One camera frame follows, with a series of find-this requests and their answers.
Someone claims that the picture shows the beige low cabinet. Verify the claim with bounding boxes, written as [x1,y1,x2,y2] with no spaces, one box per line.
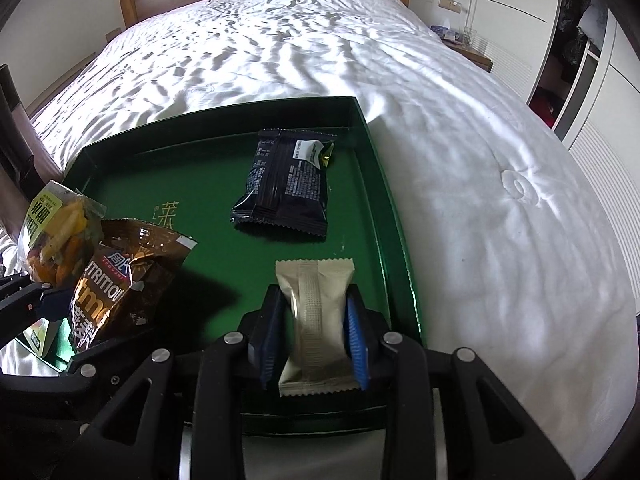
[25,55,96,117]

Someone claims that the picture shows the small beige snack packet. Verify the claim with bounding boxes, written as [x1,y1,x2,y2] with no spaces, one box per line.
[275,258,360,398]

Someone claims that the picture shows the red cloth item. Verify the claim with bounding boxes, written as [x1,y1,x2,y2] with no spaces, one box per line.
[530,87,563,128]

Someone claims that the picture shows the wooden nightstand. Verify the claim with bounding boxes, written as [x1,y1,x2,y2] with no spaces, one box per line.
[445,35,493,73]

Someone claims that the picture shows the hanging clothes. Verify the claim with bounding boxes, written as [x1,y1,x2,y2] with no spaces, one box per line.
[555,0,608,61]

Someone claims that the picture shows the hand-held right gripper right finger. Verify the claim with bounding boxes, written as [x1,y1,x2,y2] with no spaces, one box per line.
[344,286,576,480]

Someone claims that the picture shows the green tray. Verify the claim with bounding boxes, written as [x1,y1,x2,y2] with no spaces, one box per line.
[50,96,425,433]

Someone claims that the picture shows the white sliding wardrobe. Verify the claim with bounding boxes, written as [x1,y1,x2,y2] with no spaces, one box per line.
[470,0,640,311]

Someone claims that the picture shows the brown and black electric kettle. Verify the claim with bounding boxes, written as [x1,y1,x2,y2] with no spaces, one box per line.
[0,64,63,196]

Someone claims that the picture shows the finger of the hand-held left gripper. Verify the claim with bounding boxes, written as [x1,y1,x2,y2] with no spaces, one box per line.
[0,272,71,346]
[0,329,157,411]

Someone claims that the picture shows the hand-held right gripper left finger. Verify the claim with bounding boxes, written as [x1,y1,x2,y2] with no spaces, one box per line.
[57,285,288,480]

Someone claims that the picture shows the clear dried fruit snack packet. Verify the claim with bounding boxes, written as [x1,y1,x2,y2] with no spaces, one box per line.
[17,180,108,358]

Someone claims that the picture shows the brown and grey snack packet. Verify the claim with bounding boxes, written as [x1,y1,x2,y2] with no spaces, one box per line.
[67,218,199,356]

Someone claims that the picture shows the black snack packet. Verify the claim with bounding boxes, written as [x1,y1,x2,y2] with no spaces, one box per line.
[230,129,337,243]

